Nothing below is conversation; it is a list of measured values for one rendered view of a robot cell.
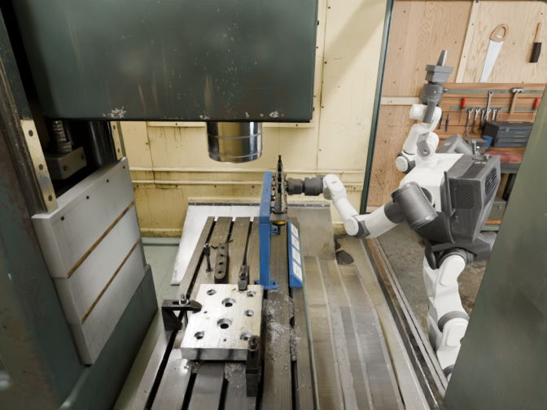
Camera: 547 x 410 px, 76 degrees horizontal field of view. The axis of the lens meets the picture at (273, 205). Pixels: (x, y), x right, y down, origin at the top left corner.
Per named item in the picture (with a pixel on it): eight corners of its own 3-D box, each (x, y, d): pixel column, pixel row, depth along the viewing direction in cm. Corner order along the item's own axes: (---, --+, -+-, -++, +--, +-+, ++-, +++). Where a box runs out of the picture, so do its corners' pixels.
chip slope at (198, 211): (327, 238, 228) (330, 202, 217) (345, 316, 165) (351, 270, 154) (192, 237, 229) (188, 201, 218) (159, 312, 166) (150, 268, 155)
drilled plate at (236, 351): (263, 295, 129) (263, 285, 127) (259, 360, 103) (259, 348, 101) (202, 294, 130) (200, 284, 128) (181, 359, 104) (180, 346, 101)
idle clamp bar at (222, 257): (229, 254, 161) (229, 242, 158) (226, 291, 137) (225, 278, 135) (218, 255, 161) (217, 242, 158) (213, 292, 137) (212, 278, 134)
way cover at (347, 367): (352, 271, 196) (356, 246, 189) (404, 435, 115) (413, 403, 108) (299, 270, 197) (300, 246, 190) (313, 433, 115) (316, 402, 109)
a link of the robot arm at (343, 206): (347, 207, 162) (369, 239, 152) (329, 209, 158) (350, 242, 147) (357, 190, 155) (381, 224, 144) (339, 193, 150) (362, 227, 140)
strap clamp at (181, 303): (204, 324, 122) (201, 290, 115) (203, 331, 119) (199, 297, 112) (167, 324, 122) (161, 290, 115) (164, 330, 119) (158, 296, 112)
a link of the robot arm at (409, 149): (419, 125, 167) (406, 156, 182) (403, 130, 164) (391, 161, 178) (435, 137, 161) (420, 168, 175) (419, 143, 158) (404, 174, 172)
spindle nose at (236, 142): (209, 147, 107) (206, 107, 101) (261, 146, 108) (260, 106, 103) (205, 164, 92) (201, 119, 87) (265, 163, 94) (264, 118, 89)
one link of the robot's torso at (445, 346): (456, 356, 191) (454, 289, 171) (474, 390, 173) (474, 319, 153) (427, 360, 193) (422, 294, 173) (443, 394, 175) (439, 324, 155)
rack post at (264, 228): (277, 281, 143) (277, 218, 130) (277, 290, 138) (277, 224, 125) (252, 281, 143) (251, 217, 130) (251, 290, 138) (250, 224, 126)
